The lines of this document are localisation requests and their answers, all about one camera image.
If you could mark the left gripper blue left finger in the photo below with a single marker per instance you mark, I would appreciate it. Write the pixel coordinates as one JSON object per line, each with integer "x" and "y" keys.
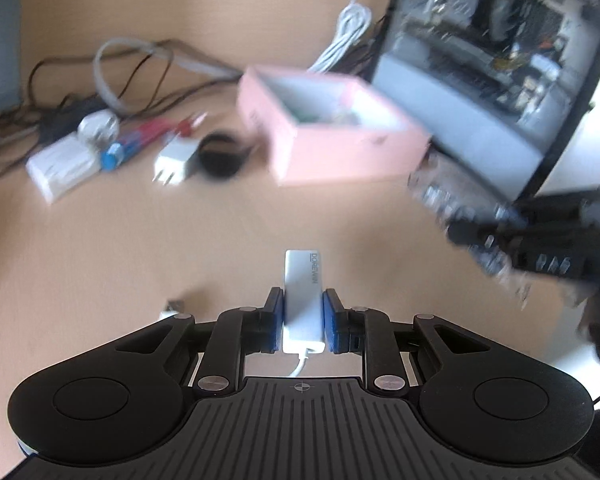
{"x": 273, "y": 319}

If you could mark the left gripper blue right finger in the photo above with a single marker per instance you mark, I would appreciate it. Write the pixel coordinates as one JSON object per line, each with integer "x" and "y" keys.
{"x": 335, "y": 322}

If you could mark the clear bag of screws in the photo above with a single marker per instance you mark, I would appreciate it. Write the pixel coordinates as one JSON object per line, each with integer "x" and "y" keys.
{"x": 461, "y": 204}

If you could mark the red blue toothpaste tube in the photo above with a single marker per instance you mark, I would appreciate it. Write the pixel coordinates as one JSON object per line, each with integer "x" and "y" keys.
{"x": 133, "y": 142}

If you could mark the black rubber funnel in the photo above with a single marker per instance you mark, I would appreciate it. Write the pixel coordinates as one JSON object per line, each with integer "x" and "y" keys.
{"x": 221, "y": 155}

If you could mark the right computer monitor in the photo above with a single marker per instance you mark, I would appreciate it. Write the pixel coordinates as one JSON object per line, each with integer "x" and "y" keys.
{"x": 501, "y": 85}

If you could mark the pink open cardboard box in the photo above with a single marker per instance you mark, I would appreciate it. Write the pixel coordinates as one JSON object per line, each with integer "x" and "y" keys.
{"x": 327, "y": 128}

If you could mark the white boxy power adapter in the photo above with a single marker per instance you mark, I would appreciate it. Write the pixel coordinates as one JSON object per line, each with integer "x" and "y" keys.
{"x": 62, "y": 166}

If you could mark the white round travel plug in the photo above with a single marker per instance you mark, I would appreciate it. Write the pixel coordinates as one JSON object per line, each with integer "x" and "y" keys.
{"x": 99, "y": 129}

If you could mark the small white wall charger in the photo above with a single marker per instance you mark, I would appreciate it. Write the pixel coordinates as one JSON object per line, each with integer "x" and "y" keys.
{"x": 175, "y": 162}

